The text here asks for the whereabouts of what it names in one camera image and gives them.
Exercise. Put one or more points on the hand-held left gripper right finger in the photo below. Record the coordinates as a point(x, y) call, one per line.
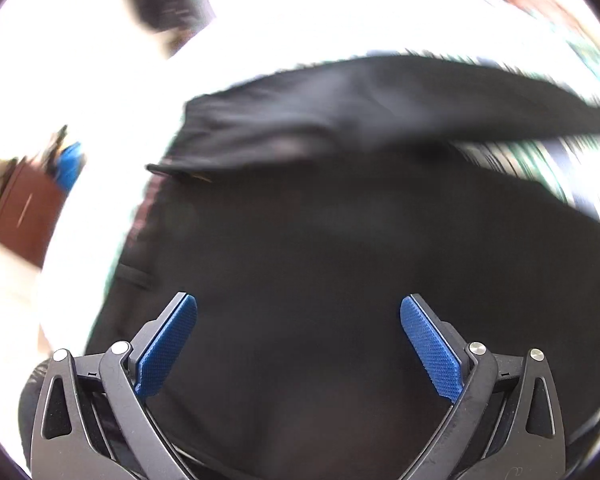
point(430, 345)

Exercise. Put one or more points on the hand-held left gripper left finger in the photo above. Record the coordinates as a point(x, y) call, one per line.
point(165, 345)

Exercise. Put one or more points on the black pants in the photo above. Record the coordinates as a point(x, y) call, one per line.
point(330, 235)

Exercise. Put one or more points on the brown object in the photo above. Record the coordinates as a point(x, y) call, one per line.
point(25, 215)

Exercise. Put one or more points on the blue object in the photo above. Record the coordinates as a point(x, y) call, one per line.
point(70, 167)

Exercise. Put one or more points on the striped bed sheet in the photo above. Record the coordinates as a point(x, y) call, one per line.
point(530, 160)

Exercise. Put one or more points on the dark hanging coats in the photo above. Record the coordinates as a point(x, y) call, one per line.
point(165, 0)

